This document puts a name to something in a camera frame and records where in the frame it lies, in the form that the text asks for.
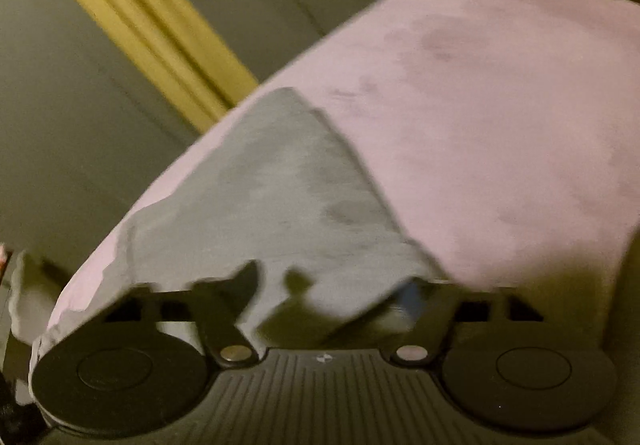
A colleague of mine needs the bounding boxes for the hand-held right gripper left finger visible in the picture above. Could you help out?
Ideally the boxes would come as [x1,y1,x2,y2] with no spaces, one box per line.
[104,260,261,369]

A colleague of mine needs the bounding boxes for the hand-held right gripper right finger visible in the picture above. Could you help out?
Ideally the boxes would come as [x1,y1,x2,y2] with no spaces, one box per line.
[391,278,547,368]

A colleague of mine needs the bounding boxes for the grey sweatpants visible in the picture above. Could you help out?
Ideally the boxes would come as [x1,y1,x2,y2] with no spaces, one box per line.
[117,88,448,351]

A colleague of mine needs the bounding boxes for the purple bed blanket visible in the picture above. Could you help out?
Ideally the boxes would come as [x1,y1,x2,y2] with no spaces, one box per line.
[30,0,640,376]

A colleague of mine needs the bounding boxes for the yellow curtain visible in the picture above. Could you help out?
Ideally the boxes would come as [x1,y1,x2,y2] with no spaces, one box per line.
[22,0,261,133]

